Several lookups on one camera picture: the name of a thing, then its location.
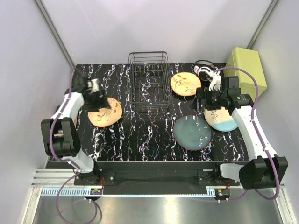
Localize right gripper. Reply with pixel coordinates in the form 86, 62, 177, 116
190, 87, 227, 111

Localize cream bird plate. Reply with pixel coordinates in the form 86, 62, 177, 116
171, 72, 202, 97
87, 98, 122, 128

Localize white plate blue band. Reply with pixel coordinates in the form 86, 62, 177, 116
204, 107, 237, 132

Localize teal glazed plate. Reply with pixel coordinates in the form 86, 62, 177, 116
173, 115, 212, 151

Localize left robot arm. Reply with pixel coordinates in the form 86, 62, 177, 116
41, 77, 110, 185

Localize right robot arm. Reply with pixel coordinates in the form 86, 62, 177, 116
197, 75, 288, 190

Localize orange cover book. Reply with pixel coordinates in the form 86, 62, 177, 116
73, 114, 78, 127

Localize white black headphones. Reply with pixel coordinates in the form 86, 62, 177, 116
193, 60, 218, 81

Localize green storage box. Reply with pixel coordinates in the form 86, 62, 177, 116
223, 47, 267, 100

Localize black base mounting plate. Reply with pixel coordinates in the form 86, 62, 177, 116
74, 161, 241, 187

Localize dark wire dish rack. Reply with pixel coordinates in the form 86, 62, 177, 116
128, 51, 172, 113

